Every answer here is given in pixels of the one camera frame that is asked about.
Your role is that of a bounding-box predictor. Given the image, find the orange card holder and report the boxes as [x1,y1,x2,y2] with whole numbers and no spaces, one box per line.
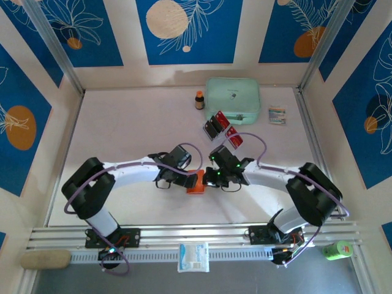
[186,170,206,195]

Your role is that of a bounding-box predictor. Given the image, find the red and black packets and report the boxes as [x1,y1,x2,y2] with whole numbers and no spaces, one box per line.
[201,109,246,153]

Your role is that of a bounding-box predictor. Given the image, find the red VIP credit card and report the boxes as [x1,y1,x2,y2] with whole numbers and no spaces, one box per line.
[213,110,232,128]
[225,126,245,148]

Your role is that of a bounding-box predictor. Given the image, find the brown bottle orange cap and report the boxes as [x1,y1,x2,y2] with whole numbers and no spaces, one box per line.
[194,90,205,111]

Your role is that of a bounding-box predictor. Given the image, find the white blue gauze pack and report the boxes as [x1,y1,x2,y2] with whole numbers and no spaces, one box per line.
[176,241,211,273]

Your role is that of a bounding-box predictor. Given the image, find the small white blue packet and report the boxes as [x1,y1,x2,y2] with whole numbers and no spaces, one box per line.
[268,106,287,125]

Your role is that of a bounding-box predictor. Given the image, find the mint green zipper pouch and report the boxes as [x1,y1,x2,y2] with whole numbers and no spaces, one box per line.
[204,77,262,126]

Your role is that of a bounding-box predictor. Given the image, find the beige foam pad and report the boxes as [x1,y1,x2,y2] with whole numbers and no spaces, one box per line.
[20,249,72,270]

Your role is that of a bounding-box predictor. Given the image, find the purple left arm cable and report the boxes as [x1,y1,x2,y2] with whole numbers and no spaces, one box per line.
[63,141,205,276]

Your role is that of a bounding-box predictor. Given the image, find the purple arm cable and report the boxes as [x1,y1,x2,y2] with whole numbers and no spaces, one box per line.
[63,141,205,276]
[219,132,352,269]

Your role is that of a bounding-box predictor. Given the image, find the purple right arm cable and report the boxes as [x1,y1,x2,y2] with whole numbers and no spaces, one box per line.
[219,132,352,269]

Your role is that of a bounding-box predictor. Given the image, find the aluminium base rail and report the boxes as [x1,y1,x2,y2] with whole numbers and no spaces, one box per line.
[26,222,365,251]

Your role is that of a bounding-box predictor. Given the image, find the white slotted cable duct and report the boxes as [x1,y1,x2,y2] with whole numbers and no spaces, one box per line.
[69,246,275,263]

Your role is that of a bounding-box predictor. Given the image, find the aluminium side rail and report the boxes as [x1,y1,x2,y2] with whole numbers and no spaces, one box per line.
[44,91,85,228]
[293,87,345,221]

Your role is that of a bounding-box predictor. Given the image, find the aluminium frame post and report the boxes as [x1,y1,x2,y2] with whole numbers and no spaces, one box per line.
[298,0,358,92]
[21,0,86,95]

